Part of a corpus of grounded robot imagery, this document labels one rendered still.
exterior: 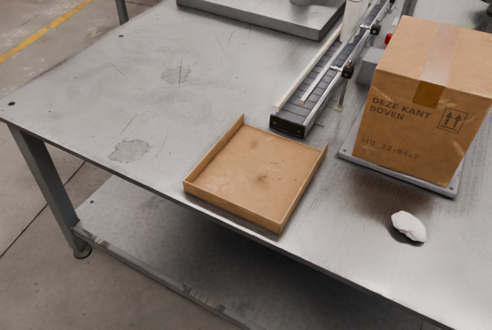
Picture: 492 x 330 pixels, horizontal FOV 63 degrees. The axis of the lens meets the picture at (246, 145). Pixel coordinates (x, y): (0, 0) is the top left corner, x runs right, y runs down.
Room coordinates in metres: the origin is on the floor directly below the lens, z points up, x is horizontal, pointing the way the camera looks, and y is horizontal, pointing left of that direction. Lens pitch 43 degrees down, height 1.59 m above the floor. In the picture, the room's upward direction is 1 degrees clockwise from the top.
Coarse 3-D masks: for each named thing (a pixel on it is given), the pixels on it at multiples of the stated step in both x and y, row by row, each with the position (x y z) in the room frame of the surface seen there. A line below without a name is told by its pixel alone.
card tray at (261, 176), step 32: (256, 128) 0.87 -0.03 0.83; (224, 160) 0.74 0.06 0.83; (256, 160) 0.74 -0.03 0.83; (288, 160) 0.75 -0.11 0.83; (320, 160) 0.74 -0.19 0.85; (192, 192) 0.62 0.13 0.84; (224, 192) 0.63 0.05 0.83; (256, 192) 0.63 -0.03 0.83; (288, 192) 0.64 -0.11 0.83; (256, 224) 0.54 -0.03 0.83
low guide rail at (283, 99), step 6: (336, 30) 1.33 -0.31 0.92; (336, 36) 1.30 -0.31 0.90; (330, 42) 1.25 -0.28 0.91; (324, 48) 1.20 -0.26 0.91; (318, 54) 1.16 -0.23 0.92; (312, 60) 1.12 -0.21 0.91; (312, 66) 1.10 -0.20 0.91; (306, 72) 1.05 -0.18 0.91; (300, 78) 1.01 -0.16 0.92; (294, 84) 0.98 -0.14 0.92; (288, 90) 0.95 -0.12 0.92; (294, 90) 0.98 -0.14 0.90; (288, 96) 0.94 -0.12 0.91; (282, 102) 0.89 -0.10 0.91; (276, 108) 0.88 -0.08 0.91
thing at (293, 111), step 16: (384, 0) 1.68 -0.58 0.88; (368, 16) 1.52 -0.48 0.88; (336, 48) 1.26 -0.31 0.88; (352, 48) 1.26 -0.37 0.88; (320, 64) 1.15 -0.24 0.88; (336, 64) 1.16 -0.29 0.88; (304, 80) 1.06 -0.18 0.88; (320, 96) 0.98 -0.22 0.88; (288, 112) 0.89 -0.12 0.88; (304, 112) 0.90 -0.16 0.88
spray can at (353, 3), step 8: (352, 0) 1.29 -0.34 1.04; (360, 0) 1.29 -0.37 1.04; (352, 8) 1.29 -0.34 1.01; (360, 8) 1.30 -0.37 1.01; (344, 16) 1.31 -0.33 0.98; (352, 16) 1.29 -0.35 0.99; (344, 24) 1.30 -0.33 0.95; (352, 24) 1.29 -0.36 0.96; (344, 32) 1.29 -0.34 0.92; (352, 40) 1.29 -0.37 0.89
